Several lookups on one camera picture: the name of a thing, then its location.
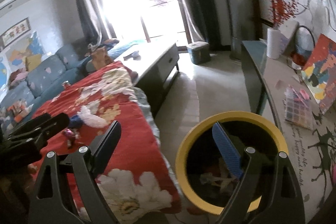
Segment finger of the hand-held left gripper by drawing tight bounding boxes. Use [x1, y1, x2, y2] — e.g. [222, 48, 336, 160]
[10, 113, 52, 136]
[33, 113, 70, 153]

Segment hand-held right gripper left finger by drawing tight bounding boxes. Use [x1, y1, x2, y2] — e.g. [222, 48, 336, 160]
[28, 120, 122, 224]

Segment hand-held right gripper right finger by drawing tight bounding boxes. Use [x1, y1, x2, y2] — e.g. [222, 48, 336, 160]
[212, 122, 309, 224]

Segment small pink toy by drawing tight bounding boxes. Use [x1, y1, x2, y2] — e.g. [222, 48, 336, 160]
[62, 129, 79, 148]

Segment white and yellow wrapper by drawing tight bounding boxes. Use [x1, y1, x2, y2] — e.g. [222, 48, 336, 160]
[200, 172, 237, 193]

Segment yellow rimmed black bin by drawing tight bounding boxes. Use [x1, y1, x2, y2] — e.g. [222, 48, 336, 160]
[175, 111, 289, 214]

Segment orange patterned cloth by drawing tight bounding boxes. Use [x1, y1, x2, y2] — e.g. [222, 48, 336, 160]
[0, 103, 33, 122]

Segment red floral blanket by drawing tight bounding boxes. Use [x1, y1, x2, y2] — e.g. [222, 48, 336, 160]
[16, 61, 181, 224]

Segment blue sofa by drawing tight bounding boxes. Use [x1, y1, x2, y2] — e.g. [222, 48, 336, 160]
[0, 39, 147, 122]

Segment pile of clothes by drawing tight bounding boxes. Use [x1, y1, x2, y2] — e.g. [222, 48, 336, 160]
[8, 68, 28, 88]

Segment world map poster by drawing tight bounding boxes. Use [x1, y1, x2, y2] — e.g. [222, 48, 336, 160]
[0, 55, 11, 90]

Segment yellow cushion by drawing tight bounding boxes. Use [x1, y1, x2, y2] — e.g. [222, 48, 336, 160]
[25, 55, 44, 72]

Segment country map poster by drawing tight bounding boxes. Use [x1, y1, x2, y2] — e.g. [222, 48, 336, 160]
[10, 31, 44, 67]

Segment clear bead organiser box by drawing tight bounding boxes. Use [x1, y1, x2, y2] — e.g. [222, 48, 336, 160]
[283, 85, 314, 130]

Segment brown paper bag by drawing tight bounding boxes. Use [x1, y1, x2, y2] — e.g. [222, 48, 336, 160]
[91, 47, 113, 69]

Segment dark television cabinet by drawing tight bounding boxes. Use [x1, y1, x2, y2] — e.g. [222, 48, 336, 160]
[241, 40, 336, 224]

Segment framed calligraphy picture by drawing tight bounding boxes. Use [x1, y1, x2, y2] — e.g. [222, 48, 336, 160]
[0, 17, 30, 48]

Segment grey coffee table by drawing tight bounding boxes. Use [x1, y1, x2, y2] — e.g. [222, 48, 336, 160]
[119, 42, 180, 117]

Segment blue storage stool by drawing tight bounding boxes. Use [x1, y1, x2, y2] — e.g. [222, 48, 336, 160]
[187, 41, 211, 65]

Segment white vase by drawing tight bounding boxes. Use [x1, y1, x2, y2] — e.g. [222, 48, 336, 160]
[266, 27, 281, 60]

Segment dark grey curtain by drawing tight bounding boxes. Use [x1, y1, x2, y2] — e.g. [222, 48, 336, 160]
[168, 0, 229, 51]
[72, 0, 116, 43]

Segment colourful painting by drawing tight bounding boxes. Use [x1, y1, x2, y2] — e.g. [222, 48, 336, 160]
[301, 34, 336, 114]

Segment grey board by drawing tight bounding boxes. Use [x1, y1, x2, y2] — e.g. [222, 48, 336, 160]
[278, 20, 300, 56]

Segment grey tower air conditioner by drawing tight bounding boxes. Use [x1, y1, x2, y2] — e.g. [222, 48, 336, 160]
[220, 0, 263, 60]

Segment red berry branches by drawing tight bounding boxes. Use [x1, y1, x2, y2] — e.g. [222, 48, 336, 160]
[269, 0, 300, 29]

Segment basket with black handle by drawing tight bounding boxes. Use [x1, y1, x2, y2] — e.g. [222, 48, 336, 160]
[291, 26, 315, 69]

